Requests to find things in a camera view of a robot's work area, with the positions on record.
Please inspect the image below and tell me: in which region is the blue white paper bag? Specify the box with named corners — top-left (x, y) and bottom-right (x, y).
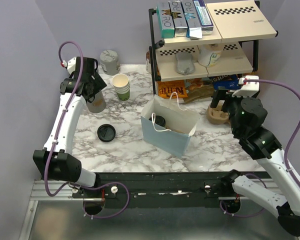
top-left (140, 95), bottom-right (200, 158)

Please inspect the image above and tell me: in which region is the black plastic cup lid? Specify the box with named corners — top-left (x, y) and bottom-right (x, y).
top-left (153, 115), bottom-right (166, 128)

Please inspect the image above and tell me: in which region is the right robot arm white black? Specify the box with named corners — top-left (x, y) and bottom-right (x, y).
top-left (210, 87), bottom-right (300, 237)

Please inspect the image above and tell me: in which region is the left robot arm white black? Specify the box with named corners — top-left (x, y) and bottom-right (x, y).
top-left (32, 57), bottom-right (106, 198)

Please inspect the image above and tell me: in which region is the blue doritos bag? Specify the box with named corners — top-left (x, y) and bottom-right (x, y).
top-left (209, 74), bottom-right (241, 90)

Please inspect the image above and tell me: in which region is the grey marbled canister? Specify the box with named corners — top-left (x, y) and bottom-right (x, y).
top-left (99, 50), bottom-right (120, 76)

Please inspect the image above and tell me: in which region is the grey straw holder cup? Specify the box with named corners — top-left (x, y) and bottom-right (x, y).
top-left (86, 91), bottom-right (106, 114)

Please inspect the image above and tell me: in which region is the stack of green paper cups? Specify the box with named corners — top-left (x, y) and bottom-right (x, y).
top-left (111, 74), bottom-right (130, 101)

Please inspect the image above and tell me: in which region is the olive brown snack bag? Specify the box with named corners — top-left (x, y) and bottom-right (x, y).
top-left (183, 77), bottom-right (215, 104)

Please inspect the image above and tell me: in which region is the yellow snack bag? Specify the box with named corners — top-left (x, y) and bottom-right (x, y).
top-left (245, 72), bottom-right (258, 76)

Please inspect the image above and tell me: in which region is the toilet paper roll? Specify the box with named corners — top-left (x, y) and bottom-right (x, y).
top-left (197, 43), bottom-right (224, 68)

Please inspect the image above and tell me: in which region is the grey sponge pouch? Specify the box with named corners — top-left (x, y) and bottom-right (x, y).
top-left (175, 52), bottom-right (195, 75)

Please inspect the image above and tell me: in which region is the orange kettle chips bag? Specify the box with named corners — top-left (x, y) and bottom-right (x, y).
top-left (156, 80), bottom-right (188, 99)

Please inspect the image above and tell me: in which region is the silver blue toothpaste box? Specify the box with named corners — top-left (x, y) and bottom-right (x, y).
top-left (181, 0), bottom-right (203, 40)

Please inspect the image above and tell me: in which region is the black and cream shelf rack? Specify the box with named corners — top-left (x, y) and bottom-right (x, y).
top-left (149, 0), bottom-right (278, 88)

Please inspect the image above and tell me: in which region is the blue white toothpaste box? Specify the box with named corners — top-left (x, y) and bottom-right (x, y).
top-left (193, 0), bottom-right (214, 36)

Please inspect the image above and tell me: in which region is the teal toothpaste box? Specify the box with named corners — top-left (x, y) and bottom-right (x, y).
top-left (156, 1), bottom-right (175, 39)

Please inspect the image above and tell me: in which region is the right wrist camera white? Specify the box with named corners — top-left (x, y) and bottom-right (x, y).
top-left (231, 75), bottom-right (260, 98)

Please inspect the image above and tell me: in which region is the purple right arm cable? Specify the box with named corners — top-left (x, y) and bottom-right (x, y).
top-left (219, 78), bottom-right (300, 218)

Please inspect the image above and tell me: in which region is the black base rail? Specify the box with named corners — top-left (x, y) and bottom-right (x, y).
top-left (72, 170), bottom-right (242, 209)

